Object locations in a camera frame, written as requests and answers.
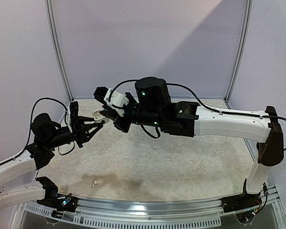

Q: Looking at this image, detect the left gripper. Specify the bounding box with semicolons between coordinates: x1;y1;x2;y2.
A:
45;115;103;149

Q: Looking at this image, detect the white charging case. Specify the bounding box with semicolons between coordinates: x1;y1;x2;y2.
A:
92;109;102;123

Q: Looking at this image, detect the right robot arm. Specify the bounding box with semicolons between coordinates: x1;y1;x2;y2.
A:
94;76;284;208

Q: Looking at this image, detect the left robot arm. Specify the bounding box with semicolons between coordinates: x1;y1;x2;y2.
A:
0;113;105;212

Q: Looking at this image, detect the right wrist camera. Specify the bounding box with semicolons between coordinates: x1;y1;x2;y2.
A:
93;87;130;117

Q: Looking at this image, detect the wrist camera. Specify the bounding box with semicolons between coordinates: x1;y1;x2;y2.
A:
93;87;130;117
64;101;79;133

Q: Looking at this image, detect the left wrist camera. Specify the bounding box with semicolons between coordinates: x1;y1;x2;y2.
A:
64;101;79;133

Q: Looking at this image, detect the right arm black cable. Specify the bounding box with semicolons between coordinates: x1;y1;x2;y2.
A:
109;80;286;151

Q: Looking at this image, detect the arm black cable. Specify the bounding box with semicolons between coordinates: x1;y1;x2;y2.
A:
0;97;76;170
109;80;286;151

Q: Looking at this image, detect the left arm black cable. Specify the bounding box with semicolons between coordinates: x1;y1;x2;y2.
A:
0;97;76;170

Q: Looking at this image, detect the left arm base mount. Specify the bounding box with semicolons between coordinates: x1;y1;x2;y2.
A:
36;177;79;212

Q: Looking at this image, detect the left aluminium corner post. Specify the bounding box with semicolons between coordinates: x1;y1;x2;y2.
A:
45;0;74;102

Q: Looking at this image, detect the aluminium corner post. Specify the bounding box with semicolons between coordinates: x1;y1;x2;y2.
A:
45;0;74;102
224;0;253;104

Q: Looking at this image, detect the aluminium front rail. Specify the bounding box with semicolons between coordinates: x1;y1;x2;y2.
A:
12;186;286;229

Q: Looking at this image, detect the right aluminium corner post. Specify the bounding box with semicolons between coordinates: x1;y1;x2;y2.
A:
224;0;253;104

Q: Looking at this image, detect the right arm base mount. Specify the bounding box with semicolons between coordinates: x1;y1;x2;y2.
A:
221;189;262;213

